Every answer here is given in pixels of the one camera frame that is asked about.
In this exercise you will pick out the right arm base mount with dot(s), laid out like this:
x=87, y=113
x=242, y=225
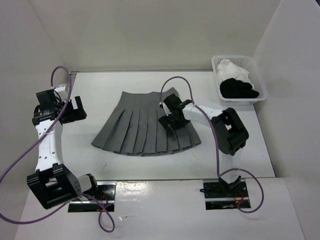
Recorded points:
x=215, y=199

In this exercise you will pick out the grey pleated skirt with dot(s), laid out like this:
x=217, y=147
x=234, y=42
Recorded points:
x=133, y=128

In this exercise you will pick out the black skirt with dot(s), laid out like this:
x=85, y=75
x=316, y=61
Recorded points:
x=237, y=89

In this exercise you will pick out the white folded cloth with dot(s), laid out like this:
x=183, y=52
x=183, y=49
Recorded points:
x=227, y=70

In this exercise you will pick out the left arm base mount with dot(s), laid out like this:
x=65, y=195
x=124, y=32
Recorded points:
x=105, y=194

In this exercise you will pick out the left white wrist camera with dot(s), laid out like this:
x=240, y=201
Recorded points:
x=62, y=90

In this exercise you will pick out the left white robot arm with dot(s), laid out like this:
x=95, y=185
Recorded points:
x=53, y=183

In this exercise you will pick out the aluminium table edge rail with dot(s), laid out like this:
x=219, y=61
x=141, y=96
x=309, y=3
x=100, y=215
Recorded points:
x=50, y=138

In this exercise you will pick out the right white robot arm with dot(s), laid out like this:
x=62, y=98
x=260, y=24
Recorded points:
x=230, y=134

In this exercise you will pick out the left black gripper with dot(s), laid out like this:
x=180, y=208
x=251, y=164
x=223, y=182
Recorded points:
x=79, y=113

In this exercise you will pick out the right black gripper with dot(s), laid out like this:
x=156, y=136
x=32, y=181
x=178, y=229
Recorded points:
x=165, y=120

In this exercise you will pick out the white plastic basket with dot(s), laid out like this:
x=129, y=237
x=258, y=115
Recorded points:
x=248, y=64

